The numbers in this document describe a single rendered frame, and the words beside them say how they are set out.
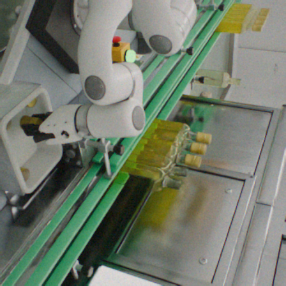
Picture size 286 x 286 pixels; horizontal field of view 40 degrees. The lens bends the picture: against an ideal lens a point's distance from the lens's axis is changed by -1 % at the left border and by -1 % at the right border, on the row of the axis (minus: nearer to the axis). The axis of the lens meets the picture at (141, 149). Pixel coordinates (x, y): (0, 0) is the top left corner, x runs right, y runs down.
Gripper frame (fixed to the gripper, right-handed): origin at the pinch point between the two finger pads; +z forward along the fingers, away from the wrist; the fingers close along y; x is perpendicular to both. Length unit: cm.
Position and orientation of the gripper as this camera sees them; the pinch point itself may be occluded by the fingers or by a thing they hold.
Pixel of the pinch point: (35, 124)
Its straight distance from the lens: 97.5
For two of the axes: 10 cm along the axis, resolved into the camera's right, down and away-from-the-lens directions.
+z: -8.6, 0.2, 5.0
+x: -3.2, -8.0, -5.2
